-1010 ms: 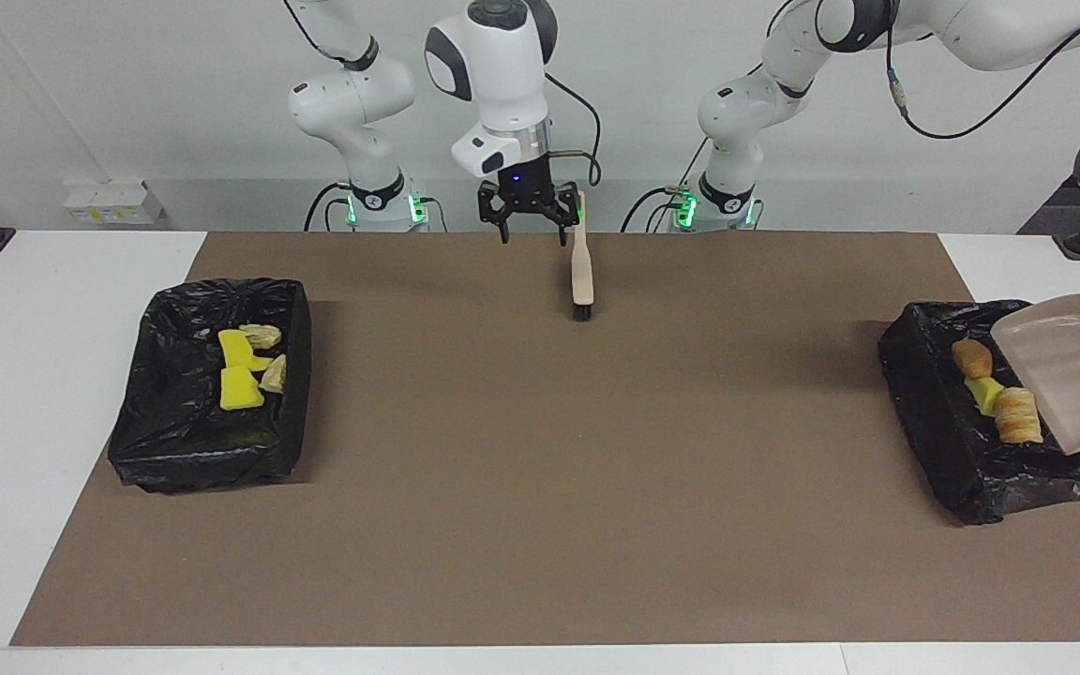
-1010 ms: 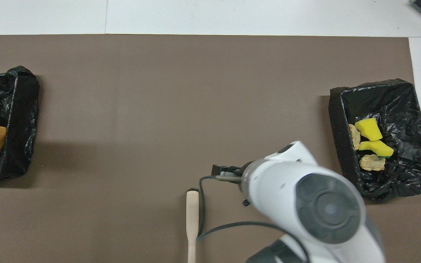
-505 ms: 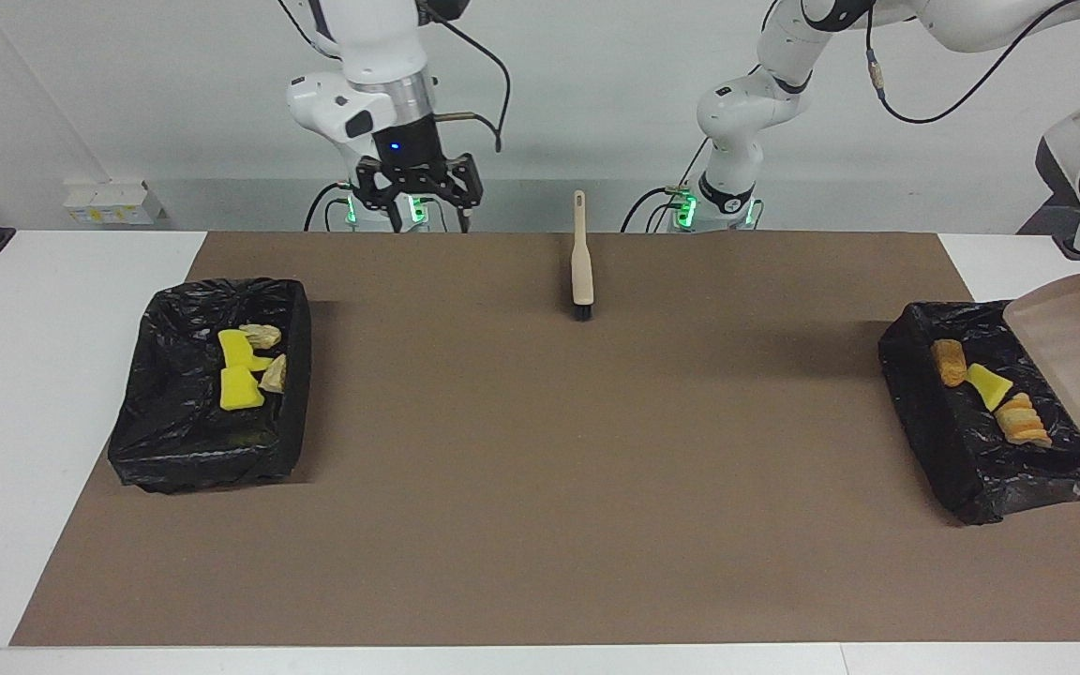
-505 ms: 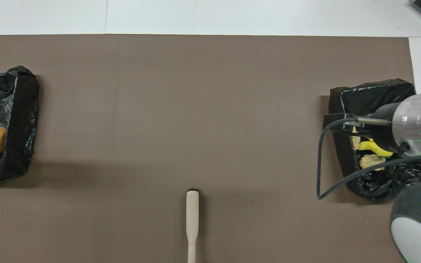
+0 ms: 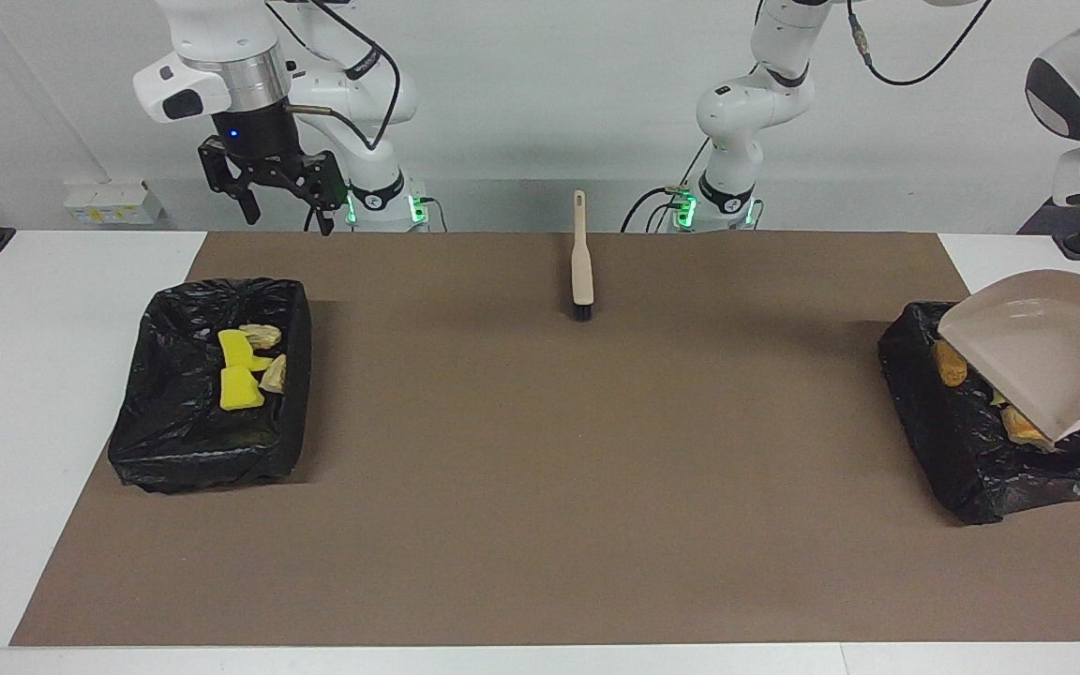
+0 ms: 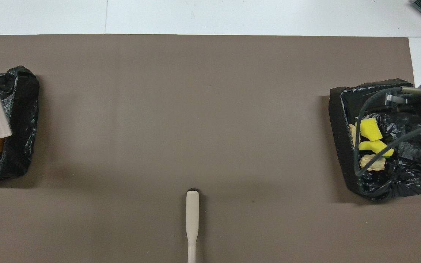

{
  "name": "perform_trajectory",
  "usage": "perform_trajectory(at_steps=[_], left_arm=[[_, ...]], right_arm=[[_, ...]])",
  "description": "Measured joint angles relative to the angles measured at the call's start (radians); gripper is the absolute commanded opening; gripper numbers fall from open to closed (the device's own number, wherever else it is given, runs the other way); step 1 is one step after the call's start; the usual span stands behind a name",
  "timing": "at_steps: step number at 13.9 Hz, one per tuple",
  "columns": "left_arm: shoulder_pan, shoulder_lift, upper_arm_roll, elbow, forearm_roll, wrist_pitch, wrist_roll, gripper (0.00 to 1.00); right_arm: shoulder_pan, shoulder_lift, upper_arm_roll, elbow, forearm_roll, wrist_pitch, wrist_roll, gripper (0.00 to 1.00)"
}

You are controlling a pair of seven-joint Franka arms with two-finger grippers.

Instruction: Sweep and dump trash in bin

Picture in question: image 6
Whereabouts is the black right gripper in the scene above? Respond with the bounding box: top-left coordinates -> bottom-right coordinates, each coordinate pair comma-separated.
384,86 -> 421,114

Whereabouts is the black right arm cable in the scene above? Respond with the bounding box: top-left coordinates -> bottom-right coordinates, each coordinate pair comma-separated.
354,87 -> 421,199

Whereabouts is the notched green yellow sponge piece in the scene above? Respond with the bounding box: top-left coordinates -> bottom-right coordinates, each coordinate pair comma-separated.
355,117 -> 383,142

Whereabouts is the green and yellow sponge piece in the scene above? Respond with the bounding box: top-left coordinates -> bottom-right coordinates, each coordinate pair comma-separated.
358,140 -> 395,158

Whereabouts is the beige brush with black bristles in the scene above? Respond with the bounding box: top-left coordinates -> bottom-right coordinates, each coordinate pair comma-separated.
186,188 -> 200,263

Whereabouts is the black bag-lined bin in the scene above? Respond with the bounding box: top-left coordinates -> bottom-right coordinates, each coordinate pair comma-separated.
329,78 -> 421,202
0,66 -> 40,182

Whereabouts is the brown table mat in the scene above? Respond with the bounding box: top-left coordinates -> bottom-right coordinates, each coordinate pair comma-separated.
0,34 -> 421,263

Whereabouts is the toy croissant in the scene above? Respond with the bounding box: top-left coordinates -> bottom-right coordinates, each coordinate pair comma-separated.
348,123 -> 358,147
359,154 -> 387,172

